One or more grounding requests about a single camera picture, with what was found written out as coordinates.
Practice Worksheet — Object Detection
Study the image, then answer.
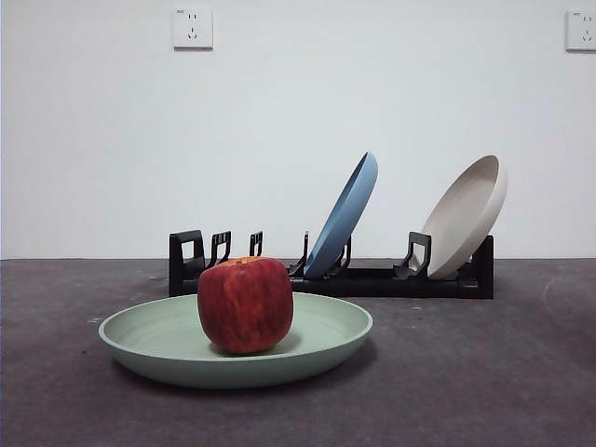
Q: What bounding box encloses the white wall socket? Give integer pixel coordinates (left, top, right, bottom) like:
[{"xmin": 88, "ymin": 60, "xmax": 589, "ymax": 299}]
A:
[
  {"xmin": 172, "ymin": 7, "xmax": 215, "ymax": 51},
  {"xmin": 565, "ymin": 9, "xmax": 596, "ymax": 53}
]

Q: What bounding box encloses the blue plate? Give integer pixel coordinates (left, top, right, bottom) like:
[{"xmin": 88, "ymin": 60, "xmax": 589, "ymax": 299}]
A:
[{"xmin": 305, "ymin": 150, "xmax": 379, "ymax": 279}]

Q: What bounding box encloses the black plate rack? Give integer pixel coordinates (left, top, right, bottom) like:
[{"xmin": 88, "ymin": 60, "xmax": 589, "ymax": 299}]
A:
[{"xmin": 168, "ymin": 229, "xmax": 494, "ymax": 300}]

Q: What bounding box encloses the red apple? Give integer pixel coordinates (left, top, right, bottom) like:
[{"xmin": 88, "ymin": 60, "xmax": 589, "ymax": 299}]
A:
[{"xmin": 196, "ymin": 255, "xmax": 294, "ymax": 355}]

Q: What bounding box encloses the green plate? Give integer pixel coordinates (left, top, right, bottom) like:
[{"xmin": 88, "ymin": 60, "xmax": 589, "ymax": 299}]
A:
[{"xmin": 97, "ymin": 291, "xmax": 374, "ymax": 390}]

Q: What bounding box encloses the beige plate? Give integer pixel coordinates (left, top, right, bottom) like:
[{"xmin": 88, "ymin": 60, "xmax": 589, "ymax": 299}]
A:
[{"xmin": 421, "ymin": 154, "xmax": 508, "ymax": 280}]

